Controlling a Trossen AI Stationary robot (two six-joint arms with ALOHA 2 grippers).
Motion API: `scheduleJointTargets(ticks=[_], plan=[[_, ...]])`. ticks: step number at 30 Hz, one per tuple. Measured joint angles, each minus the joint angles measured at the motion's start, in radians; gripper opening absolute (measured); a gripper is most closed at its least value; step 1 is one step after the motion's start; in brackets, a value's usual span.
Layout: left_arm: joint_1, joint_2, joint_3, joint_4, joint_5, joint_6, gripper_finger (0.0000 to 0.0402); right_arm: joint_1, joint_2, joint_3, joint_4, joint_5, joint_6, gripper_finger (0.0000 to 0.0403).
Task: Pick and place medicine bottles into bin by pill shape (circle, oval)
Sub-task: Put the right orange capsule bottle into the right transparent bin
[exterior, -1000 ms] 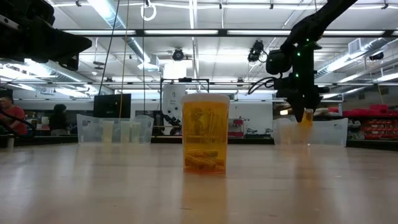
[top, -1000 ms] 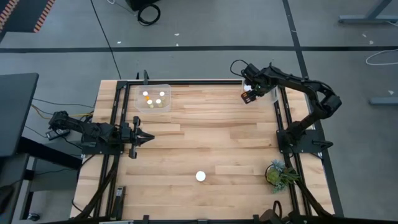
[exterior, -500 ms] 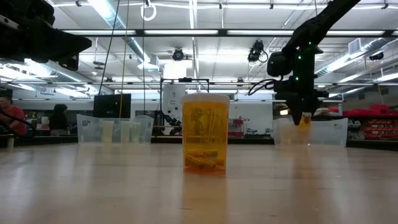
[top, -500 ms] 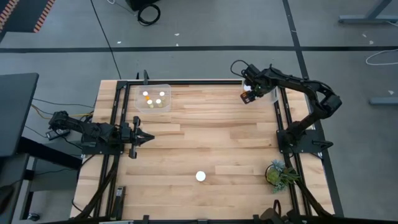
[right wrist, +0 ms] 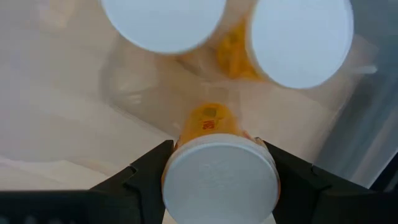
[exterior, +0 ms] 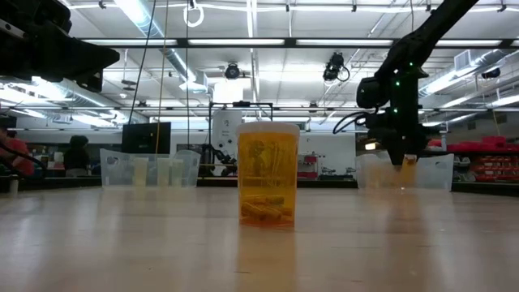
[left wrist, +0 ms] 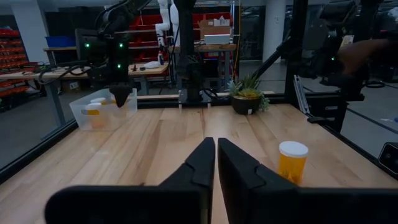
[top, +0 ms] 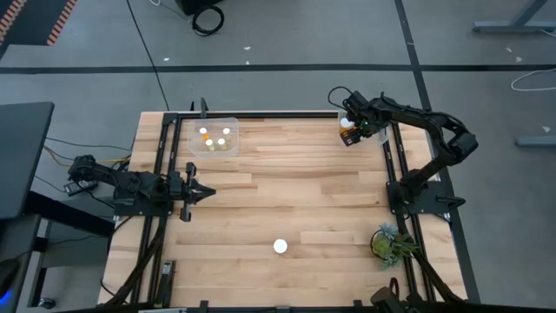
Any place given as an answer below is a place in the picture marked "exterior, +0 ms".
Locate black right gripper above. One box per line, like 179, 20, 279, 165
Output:
364, 111, 431, 168

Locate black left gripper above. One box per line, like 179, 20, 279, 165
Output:
0, 24, 121, 93

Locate clear plastic bin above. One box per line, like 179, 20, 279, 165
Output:
99, 148, 202, 188
355, 152, 455, 191

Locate red storage bins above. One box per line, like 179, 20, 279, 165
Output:
427, 135, 519, 183

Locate red and white machine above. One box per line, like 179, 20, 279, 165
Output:
298, 152, 320, 180

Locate person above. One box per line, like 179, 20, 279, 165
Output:
0, 125, 36, 178
62, 135, 91, 178

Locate black monitor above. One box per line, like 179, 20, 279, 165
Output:
121, 122, 172, 155

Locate black round ceiling device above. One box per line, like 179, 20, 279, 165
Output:
224, 62, 242, 81

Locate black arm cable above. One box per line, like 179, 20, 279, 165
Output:
332, 110, 368, 135

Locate hanging black cable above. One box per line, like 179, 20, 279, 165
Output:
127, 0, 158, 125

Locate black overhead camera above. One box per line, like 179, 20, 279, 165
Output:
322, 51, 350, 82

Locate white cable ring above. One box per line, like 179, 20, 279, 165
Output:
182, 0, 206, 28

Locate black robot station frame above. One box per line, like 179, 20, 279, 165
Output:
207, 100, 275, 178

